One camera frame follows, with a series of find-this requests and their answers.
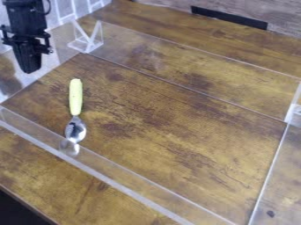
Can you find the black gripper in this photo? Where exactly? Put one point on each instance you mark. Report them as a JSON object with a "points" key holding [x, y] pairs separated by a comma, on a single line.
{"points": [[26, 31]]}

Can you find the green handled metal spoon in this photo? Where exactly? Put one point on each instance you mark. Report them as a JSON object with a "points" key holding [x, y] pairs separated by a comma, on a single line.
{"points": [[75, 129]]}

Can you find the clear acrylic front barrier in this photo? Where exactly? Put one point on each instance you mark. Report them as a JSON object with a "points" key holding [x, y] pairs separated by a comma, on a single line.
{"points": [[153, 195]]}

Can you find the clear acrylic barrier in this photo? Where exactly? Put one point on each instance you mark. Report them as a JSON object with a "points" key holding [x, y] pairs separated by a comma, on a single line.
{"points": [[278, 202], [153, 195]]}

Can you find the clear acrylic right barrier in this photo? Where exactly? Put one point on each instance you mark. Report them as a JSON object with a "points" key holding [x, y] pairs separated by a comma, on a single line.
{"points": [[278, 202]]}

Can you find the clear acrylic triangular bracket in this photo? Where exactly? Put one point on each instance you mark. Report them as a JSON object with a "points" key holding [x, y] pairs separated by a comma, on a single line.
{"points": [[86, 43]]}

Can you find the black strip on back wall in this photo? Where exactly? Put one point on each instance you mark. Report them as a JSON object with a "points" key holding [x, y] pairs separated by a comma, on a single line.
{"points": [[229, 17]]}

